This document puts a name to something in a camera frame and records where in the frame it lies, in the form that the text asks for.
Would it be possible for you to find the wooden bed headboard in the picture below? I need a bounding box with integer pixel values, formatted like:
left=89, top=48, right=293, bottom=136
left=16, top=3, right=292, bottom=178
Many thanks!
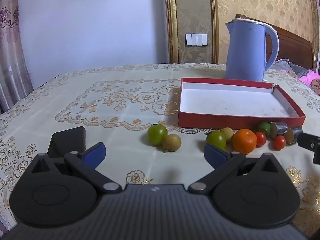
left=235, top=14, right=315, bottom=70

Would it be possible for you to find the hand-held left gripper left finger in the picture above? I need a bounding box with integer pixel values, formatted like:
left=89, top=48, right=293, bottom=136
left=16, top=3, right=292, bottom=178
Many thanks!
left=30, top=142, right=123, bottom=194

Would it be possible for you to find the brown longan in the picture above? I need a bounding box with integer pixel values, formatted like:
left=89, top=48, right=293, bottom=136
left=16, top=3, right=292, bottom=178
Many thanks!
left=162, top=134, right=182, bottom=153

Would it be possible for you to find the blue electric kettle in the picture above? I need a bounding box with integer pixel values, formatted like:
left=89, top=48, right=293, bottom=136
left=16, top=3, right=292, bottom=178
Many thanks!
left=224, top=19, right=279, bottom=82

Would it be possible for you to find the yellow-green jujube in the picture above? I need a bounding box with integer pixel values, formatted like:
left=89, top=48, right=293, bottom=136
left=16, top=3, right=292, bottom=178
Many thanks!
left=220, top=127, right=234, bottom=142

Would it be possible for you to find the white light switch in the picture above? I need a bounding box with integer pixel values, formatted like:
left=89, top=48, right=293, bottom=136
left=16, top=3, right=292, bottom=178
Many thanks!
left=185, top=33, right=208, bottom=46

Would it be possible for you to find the foil-wrapped fruit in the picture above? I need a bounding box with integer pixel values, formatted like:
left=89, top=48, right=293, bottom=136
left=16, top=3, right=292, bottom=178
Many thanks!
left=285, top=126, right=303, bottom=145

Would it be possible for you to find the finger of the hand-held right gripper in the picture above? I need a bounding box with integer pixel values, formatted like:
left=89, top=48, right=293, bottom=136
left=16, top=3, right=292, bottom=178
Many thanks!
left=297, top=132, right=320, bottom=165

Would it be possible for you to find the black phone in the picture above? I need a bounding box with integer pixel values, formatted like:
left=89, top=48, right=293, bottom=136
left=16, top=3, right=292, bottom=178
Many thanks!
left=47, top=126, right=87, bottom=158

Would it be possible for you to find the red cherry tomato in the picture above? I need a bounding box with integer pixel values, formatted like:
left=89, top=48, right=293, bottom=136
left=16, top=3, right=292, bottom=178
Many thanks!
left=273, top=135, right=286, bottom=150
left=255, top=132, right=267, bottom=147

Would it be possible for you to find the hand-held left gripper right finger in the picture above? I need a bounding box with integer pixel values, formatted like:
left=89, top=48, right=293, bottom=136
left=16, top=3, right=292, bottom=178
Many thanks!
left=187, top=142, right=283, bottom=196

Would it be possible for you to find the orange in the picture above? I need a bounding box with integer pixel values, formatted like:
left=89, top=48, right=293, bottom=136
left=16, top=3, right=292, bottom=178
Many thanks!
left=232, top=129, right=258, bottom=155

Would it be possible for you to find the grey cloth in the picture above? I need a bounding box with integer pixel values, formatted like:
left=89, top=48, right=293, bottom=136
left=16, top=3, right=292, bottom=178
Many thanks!
left=272, top=59, right=309, bottom=78

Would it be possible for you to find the small green tomato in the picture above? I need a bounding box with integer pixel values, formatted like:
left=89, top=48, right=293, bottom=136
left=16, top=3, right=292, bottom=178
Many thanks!
left=257, top=122, right=271, bottom=137

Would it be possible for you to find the red cardboard box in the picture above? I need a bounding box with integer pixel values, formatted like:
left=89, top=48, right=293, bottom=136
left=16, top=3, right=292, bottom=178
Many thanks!
left=178, top=77, right=306, bottom=130

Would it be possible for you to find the patterned pink curtain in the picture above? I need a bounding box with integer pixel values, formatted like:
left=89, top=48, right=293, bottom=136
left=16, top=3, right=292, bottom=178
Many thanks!
left=0, top=0, right=34, bottom=114

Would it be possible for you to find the pink blanket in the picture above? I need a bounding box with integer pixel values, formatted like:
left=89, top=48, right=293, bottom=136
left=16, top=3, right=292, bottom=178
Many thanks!
left=299, top=69, right=320, bottom=95

